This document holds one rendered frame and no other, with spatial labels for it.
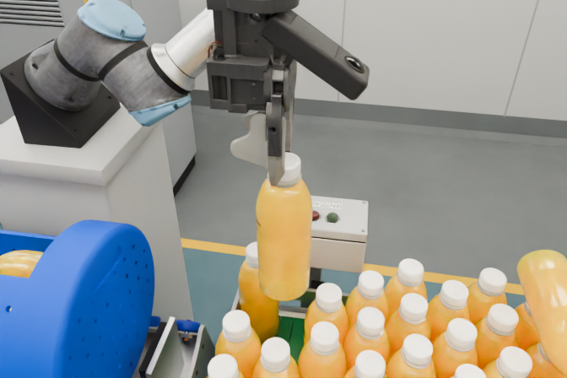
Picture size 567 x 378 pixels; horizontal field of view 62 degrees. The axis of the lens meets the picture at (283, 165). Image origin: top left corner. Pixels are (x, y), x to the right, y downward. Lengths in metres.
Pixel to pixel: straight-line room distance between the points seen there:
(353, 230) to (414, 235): 1.72
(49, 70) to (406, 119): 2.80
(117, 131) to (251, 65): 0.68
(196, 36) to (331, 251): 0.47
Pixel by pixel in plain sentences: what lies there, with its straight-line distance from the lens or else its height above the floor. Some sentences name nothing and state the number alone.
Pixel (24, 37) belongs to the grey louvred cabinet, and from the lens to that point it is 2.55.
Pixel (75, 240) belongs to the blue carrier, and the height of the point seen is 1.23.
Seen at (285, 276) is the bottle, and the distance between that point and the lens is 0.63.
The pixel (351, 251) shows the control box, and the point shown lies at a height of 1.05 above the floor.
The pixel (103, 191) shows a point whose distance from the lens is 1.04.
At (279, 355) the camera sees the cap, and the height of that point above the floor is 1.11.
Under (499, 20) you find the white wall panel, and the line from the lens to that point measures 3.35.
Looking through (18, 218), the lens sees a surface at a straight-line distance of 1.23.
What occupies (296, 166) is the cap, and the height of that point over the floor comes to 1.37.
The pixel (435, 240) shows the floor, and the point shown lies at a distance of 2.58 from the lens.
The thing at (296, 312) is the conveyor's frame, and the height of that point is 0.90.
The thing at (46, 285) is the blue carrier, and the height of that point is 1.22.
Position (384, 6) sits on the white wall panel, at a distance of 3.25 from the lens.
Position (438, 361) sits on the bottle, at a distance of 0.77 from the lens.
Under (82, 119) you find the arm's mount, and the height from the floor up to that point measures 1.19.
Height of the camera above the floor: 1.67
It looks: 34 degrees down
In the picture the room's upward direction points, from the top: straight up
